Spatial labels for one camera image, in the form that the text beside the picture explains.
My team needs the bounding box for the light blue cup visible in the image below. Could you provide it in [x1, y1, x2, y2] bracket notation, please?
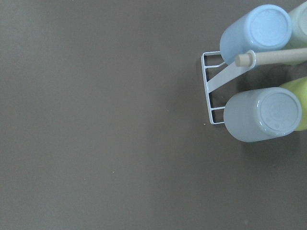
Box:
[220, 4, 292, 65]

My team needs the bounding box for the wooden rack handle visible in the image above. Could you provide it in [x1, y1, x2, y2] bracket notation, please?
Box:
[235, 48, 307, 67]

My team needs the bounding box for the white wire cup rack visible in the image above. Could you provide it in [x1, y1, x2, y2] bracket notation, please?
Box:
[200, 51, 251, 125]

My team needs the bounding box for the sage green cup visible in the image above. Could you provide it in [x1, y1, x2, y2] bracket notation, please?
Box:
[285, 1, 307, 49]

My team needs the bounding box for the pale grey-blue cup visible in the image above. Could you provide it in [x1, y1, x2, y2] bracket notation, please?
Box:
[223, 87, 302, 142]

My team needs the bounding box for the yellow-green cup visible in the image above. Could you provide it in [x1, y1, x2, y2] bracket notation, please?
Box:
[280, 77, 307, 131]

